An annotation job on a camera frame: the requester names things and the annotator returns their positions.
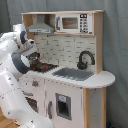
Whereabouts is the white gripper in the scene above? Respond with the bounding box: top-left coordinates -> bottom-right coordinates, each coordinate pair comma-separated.
21,39 -> 37,56

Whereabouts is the small metal pot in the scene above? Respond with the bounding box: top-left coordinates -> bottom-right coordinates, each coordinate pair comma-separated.
28,52 -> 40,66

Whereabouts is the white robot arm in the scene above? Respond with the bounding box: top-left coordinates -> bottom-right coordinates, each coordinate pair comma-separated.
0,24 -> 55,128

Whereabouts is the wooden toy kitchen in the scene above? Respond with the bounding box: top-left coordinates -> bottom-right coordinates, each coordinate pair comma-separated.
19,10 -> 115,128

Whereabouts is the black toy stovetop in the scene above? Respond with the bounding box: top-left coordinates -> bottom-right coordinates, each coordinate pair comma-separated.
30,62 -> 57,73

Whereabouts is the grey range hood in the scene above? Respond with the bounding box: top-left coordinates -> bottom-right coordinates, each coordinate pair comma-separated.
26,15 -> 54,34

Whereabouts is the right stove knob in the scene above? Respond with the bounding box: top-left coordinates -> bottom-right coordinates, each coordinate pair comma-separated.
32,81 -> 39,87

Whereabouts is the toy microwave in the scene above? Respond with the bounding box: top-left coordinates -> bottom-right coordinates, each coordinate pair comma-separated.
56,14 -> 93,34

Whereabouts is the grey toy sink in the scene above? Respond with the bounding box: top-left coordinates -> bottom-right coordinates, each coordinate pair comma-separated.
52,67 -> 93,81

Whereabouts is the toy oven door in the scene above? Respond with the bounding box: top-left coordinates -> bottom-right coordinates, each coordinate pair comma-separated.
24,92 -> 38,112

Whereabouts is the black toy faucet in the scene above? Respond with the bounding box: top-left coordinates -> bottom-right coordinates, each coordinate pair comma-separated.
77,50 -> 95,70

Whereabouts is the grey backdrop curtain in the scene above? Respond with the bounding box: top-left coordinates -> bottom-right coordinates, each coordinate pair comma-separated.
0,0 -> 128,128

